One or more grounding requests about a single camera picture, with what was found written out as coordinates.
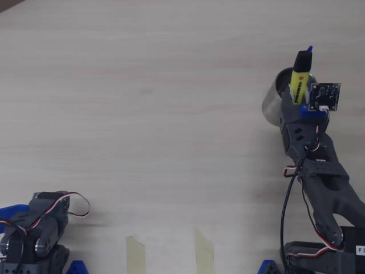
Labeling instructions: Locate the grey idle gripper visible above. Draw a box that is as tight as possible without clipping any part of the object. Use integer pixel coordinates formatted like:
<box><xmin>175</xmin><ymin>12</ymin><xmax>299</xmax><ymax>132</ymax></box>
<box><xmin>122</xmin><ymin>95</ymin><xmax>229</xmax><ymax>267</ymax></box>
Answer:
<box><xmin>28</xmin><ymin>191</ymin><xmax>71</xmax><ymax>229</ymax></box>

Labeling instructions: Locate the grey gripper with camera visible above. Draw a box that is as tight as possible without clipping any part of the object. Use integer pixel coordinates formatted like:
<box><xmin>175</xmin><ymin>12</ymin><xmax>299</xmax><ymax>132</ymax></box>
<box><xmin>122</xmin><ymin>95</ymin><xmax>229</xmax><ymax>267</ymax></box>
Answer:
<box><xmin>278</xmin><ymin>84</ymin><xmax>329</xmax><ymax>157</ymax></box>

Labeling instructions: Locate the yellow highlighter with black cap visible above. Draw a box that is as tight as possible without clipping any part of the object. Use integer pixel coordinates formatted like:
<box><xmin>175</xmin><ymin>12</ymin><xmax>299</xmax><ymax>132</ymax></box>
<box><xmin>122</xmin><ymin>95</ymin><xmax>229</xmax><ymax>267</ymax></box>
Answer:
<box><xmin>290</xmin><ymin>50</ymin><xmax>313</xmax><ymax>106</ymax></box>

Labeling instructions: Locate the blue base under idle arm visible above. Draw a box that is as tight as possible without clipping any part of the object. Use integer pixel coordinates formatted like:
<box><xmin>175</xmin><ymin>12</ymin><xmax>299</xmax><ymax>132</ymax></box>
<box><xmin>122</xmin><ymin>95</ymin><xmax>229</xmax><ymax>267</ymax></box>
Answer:
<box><xmin>0</xmin><ymin>204</ymin><xmax>90</xmax><ymax>274</ymax></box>

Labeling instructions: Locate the silver metal cup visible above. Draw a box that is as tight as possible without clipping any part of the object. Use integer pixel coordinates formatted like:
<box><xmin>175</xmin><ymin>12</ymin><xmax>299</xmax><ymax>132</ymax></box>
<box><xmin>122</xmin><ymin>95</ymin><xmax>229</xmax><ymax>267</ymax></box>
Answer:
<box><xmin>261</xmin><ymin>67</ymin><xmax>319</xmax><ymax>128</ymax></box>

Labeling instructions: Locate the beige masking tape strip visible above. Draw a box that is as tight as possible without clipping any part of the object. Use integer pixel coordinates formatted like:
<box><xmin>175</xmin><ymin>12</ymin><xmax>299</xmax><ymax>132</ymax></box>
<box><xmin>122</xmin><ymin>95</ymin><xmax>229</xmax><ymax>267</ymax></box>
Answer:
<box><xmin>194</xmin><ymin>228</ymin><xmax>214</xmax><ymax>274</ymax></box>
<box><xmin>126</xmin><ymin>235</ymin><xmax>146</xmax><ymax>274</ymax></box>

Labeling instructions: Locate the black camera circuit board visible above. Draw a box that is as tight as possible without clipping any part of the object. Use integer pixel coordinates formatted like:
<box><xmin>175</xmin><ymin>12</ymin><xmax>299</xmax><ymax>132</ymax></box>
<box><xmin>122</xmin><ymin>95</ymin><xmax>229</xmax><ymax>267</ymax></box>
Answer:
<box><xmin>309</xmin><ymin>82</ymin><xmax>341</xmax><ymax>112</ymax></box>

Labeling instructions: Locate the red white black servo wire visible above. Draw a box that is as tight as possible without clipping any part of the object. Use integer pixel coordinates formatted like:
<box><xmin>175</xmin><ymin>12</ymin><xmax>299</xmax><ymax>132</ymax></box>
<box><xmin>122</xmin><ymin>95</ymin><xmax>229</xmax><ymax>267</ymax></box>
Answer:
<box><xmin>42</xmin><ymin>192</ymin><xmax>91</xmax><ymax>219</ymax></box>

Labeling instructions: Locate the grey robot arm with camera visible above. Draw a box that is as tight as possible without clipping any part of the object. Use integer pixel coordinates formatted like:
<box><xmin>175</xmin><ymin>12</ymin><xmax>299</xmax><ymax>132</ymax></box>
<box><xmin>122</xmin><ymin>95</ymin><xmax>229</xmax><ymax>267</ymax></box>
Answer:
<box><xmin>281</xmin><ymin>134</ymin><xmax>365</xmax><ymax>274</ymax></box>

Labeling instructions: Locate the black camera cable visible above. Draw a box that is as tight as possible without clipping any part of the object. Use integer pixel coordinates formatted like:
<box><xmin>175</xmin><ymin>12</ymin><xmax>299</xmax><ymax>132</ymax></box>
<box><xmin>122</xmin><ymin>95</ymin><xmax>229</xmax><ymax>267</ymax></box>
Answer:
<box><xmin>280</xmin><ymin>110</ymin><xmax>329</xmax><ymax>274</ymax></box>

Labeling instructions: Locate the blue base under camera arm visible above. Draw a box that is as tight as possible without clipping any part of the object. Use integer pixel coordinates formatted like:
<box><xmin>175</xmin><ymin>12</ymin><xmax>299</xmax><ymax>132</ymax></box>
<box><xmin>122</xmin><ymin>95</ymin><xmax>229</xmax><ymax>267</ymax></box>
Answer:
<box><xmin>258</xmin><ymin>259</ymin><xmax>282</xmax><ymax>274</ymax></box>

